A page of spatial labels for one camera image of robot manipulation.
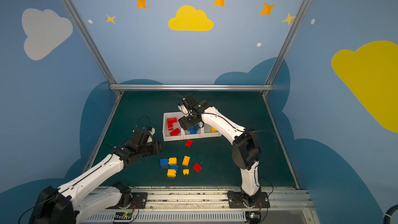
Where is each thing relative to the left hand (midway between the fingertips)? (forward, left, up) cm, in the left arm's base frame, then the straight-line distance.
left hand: (162, 144), depth 84 cm
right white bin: (+14, -26, -9) cm, 31 cm away
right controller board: (-31, -47, -12) cm, 58 cm away
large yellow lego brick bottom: (-13, -6, -6) cm, 16 cm away
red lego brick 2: (-9, -20, -9) cm, 24 cm away
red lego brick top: (+5, -14, -8) cm, 17 cm away
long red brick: (+21, 0, -8) cm, 22 cm away
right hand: (+12, -14, +6) cm, 19 cm away
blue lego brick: (+13, -17, -5) cm, 22 cm away
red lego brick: (+17, -1, -8) cm, 19 cm away
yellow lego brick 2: (-6, -5, -9) cm, 12 cm away
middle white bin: (+9, -12, -4) cm, 16 cm away
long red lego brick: (+12, -5, -8) cm, 15 cm away
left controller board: (-31, +16, -12) cm, 37 cm away
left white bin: (+12, +1, -7) cm, 14 cm away
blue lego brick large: (-7, -1, -6) cm, 10 cm away
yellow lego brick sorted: (+14, -29, -7) cm, 33 cm away
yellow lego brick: (-6, -13, -9) cm, 17 cm away
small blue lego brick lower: (-9, -7, -8) cm, 14 cm away
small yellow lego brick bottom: (-12, -14, -8) cm, 20 cm away
